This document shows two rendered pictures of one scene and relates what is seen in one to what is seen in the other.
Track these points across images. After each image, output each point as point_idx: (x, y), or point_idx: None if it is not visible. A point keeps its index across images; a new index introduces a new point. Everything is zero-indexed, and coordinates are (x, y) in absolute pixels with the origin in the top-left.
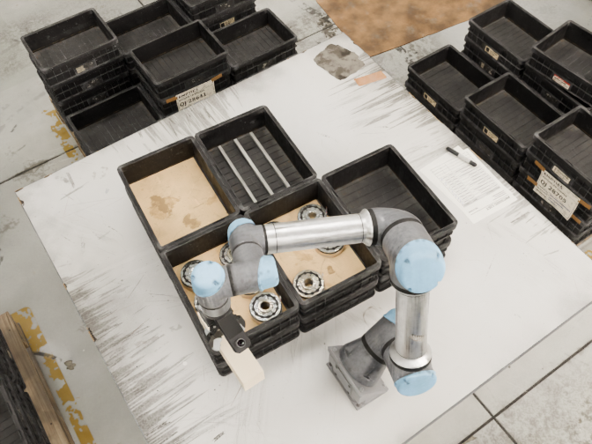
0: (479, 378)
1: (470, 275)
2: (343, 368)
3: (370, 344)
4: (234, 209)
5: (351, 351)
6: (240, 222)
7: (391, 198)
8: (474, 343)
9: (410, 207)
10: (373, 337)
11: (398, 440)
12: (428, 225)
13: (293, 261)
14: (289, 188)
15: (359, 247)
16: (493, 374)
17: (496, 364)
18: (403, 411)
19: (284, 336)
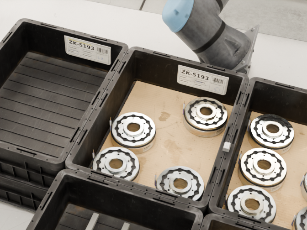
0: (139, 13)
1: None
2: (252, 45)
3: (219, 23)
4: (209, 223)
5: (231, 47)
6: None
7: (10, 119)
8: (110, 28)
9: (10, 97)
10: (213, 21)
11: (241, 32)
12: (24, 71)
13: (188, 154)
14: (114, 184)
15: (120, 91)
16: (127, 7)
17: (116, 10)
18: None
19: None
